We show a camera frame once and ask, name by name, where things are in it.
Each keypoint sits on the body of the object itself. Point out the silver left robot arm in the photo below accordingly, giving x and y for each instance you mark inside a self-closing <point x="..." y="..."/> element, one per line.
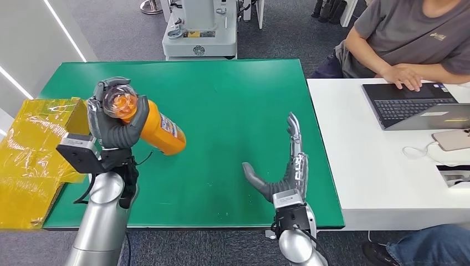
<point x="101" y="224"/>

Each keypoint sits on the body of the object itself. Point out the person's right forearm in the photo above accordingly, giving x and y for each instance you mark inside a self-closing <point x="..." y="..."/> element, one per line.
<point x="365" y="55"/>

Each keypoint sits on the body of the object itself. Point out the person's left forearm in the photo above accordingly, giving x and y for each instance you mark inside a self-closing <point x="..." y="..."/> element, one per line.
<point x="444" y="75"/>

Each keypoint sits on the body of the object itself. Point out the orange plastic bottle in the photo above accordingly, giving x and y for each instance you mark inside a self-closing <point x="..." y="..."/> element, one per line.
<point x="161" y="136"/>

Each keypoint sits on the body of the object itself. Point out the person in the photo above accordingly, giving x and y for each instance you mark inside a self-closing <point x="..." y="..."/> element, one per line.
<point x="404" y="29"/>

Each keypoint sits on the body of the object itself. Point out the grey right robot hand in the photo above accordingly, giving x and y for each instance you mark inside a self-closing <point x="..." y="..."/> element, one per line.
<point x="290" y="180"/>

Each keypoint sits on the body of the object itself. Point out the person's right hand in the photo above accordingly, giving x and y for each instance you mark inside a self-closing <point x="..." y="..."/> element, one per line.
<point x="404" y="75"/>

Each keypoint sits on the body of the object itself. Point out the chrome stand base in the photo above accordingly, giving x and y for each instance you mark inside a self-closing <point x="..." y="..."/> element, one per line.
<point x="150" y="8"/>

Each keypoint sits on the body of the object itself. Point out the white machine base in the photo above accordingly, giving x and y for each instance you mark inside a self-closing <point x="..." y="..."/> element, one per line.
<point x="198" y="25"/>

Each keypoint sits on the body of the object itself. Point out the black laptop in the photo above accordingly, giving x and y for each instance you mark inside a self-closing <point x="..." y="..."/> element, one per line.
<point x="396" y="106"/>

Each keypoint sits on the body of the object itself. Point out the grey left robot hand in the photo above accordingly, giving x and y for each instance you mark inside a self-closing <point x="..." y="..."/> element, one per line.
<point x="114" y="134"/>

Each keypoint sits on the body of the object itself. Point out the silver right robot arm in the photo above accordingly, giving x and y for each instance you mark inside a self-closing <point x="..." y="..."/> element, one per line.
<point x="293" y="246"/>

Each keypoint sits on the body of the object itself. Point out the dark shoe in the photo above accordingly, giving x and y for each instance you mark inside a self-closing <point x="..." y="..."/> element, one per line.
<point x="374" y="253"/>

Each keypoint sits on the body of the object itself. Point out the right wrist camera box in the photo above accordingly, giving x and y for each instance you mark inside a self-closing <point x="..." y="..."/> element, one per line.
<point x="290" y="213"/>

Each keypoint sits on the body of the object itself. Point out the pale pink phone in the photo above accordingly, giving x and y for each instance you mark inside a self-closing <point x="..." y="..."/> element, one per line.
<point x="453" y="140"/>

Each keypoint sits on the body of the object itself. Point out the white table foot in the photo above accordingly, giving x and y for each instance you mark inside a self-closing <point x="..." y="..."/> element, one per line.
<point x="270" y="235"/>

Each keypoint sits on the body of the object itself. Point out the person's leg in jeans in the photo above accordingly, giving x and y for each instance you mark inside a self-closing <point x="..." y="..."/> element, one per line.
<point x="433" y="246"/>

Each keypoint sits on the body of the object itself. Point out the grey laptop lid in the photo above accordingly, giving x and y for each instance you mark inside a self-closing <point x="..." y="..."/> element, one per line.
<point x="437" y="119"/>

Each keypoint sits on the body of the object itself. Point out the yellow film wrapped cardboard box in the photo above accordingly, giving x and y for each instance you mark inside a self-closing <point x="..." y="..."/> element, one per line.
<point x="29" y="172"/>

